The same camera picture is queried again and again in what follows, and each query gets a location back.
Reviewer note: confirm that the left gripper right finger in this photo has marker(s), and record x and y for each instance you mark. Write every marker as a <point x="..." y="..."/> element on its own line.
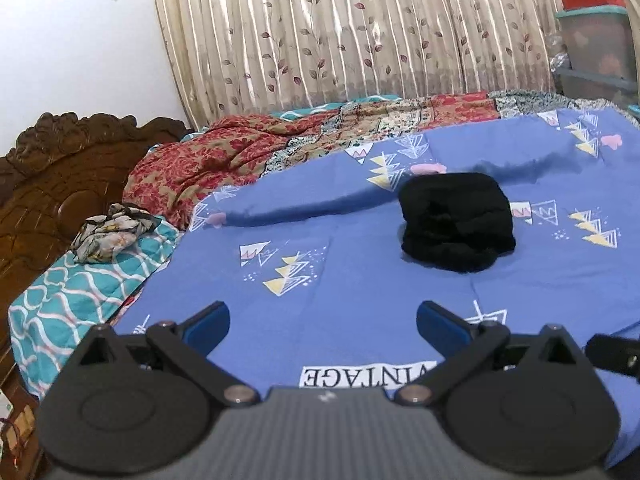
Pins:
<point x="468" y="350"/>

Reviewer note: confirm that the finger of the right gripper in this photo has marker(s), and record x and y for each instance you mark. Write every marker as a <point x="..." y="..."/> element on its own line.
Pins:
<point x="615" y="354"/>

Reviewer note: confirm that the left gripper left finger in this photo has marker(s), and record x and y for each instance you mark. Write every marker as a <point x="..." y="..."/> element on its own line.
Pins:
<point x="173" y="368"/>

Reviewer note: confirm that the black pants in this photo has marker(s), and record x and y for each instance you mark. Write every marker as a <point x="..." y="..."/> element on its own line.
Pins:
<point x="457" y="222"/>

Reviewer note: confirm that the crumpled floral cloth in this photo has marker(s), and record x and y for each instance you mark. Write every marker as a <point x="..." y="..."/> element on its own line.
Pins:
<point x="103" y="237"/>

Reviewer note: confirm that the teal white patterned pillow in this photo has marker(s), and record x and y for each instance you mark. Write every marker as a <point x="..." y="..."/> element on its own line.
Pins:
<point x="49" y="319"/>

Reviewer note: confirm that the red floral quilt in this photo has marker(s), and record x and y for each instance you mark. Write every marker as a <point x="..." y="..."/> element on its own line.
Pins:
<point x="237" y="150"/>

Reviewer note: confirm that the carved wooden headboard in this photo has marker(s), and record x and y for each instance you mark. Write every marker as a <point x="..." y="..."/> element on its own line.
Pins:
<point x="61" y="171"/>

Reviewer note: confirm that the clear teal-lid storage bin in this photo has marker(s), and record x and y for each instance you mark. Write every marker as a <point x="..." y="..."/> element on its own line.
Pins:
<point x="600" y="51"/>

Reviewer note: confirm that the beige leaf print curtain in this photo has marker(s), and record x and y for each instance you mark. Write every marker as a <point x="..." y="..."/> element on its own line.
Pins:
<point x="256" y="56"/>

